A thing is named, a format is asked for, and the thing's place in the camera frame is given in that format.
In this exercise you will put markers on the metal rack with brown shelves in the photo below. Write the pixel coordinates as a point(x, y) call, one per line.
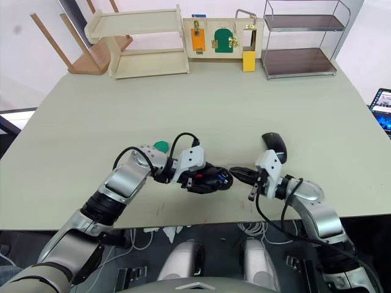
point(297, 62)

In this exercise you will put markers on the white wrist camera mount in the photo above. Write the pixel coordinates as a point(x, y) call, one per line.
point(191, 158)
point(270, 166)

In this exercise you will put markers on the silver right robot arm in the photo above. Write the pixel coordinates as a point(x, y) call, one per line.
point(323, 219)

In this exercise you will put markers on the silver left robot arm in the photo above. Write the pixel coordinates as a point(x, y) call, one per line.
point(122, 183)

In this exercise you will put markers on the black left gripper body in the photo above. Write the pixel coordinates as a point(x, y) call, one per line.
point(198, 183)

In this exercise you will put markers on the white right robot leg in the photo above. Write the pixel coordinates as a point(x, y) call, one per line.
point(258, 262)

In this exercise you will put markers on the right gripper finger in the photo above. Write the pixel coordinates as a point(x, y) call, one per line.
point(242, 170)
point(246, 179)

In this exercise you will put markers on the crumpled white paper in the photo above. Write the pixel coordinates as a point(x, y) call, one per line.
point(171, 233)

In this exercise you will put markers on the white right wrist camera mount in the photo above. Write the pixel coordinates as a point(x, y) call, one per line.
point(270, 166)

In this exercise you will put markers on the small green object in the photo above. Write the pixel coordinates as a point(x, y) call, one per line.
point(161, 146)

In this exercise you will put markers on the black mouse cover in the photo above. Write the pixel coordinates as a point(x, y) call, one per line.
point(275, 143)

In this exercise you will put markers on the grey robot torso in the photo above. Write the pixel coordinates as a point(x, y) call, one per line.
point(195, 287)

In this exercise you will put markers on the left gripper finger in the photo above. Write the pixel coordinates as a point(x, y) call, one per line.
point(217, 169)
point(210, 190)

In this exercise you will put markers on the yellow block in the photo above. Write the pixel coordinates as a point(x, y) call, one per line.
point(249, 62)

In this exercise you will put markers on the cream wooden two-tier shelf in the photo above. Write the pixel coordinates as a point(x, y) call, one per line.
point(146, 65)

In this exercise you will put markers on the open laptop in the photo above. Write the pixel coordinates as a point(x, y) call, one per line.
point(383, 110)

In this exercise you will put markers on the black metal frame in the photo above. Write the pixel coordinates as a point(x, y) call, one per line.
point(9, 128)

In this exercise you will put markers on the white left robot leg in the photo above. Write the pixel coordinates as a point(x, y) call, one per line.
point(183, 259)

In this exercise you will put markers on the blue card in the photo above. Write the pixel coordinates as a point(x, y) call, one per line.
point(199, 16)

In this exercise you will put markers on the upturned wooden stool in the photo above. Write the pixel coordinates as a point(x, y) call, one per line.
point(88, 61)

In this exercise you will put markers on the wooden latch board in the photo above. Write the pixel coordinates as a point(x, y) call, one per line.
point(210, 29)

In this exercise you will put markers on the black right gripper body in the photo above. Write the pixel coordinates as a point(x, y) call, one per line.
point(256, 186)

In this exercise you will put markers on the white robot leg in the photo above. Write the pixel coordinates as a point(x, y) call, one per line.
point(258, 262)
point(183, 259)

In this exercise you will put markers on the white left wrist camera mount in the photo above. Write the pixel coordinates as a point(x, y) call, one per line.
point(191, 158)

